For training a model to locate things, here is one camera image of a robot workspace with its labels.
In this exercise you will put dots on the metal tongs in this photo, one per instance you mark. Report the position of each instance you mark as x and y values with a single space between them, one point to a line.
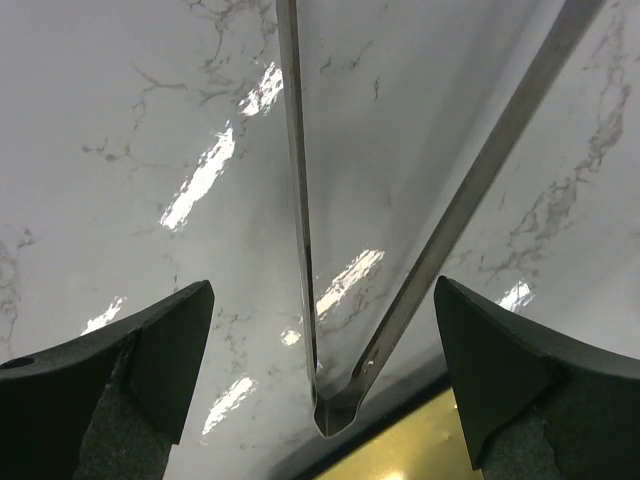
400 115

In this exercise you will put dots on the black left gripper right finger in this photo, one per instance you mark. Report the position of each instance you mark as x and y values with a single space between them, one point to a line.
535 403

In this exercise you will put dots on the gold tin lid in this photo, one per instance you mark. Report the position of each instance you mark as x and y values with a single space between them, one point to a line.
427 443

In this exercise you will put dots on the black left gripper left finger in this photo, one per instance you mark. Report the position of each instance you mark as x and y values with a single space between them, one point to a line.
110 404

